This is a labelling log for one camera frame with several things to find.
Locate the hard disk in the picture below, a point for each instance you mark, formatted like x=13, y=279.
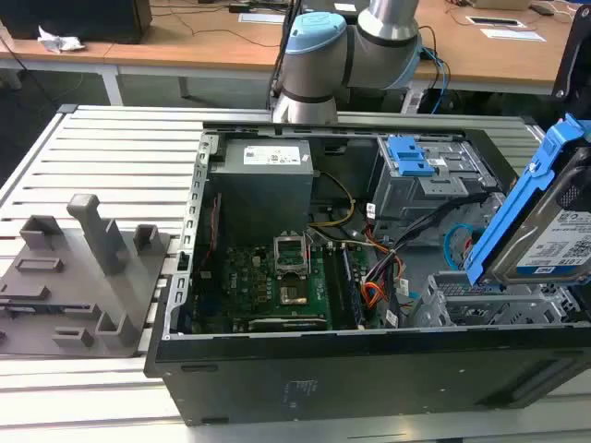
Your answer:
x=540, y=235

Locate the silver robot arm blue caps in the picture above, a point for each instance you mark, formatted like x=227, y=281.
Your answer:
x=314, y=69

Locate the metal disk bay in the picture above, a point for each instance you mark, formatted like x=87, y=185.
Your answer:
x=489, y=307

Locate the blue RAM slot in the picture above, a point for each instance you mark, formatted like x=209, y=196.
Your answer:
x=353, y=290

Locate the black RAM slot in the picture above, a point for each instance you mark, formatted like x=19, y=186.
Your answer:
x=333, y=290

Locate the black expansion slot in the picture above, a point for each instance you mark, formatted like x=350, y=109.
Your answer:
x=286, y=322

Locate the white paper sheet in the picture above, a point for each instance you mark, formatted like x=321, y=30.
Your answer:
x=512, y=34

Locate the blue plastic cage latch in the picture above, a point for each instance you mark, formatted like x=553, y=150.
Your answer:
x=408, y=157

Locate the metal drive cage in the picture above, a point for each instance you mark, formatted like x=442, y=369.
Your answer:
x=415, y=198

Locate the grey power supply unit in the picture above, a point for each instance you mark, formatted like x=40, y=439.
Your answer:
x=258, y=194

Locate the CPU socket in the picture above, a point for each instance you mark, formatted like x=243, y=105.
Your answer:
x=293, y=295

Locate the wooden desk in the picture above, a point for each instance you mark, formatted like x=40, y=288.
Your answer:
x=184, y=46

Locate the green motherboard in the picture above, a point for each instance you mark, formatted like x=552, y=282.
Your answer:
x=249, y=286

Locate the black open PC case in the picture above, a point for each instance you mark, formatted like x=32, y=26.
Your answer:
x=323, y=378

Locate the black computer box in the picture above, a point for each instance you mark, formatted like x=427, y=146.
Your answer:
x=74, y=18

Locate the crumpled white paper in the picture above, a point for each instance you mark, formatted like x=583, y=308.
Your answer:
x=57, y=41

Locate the grey parts rack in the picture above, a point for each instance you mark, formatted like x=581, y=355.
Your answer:
x=69, y=295

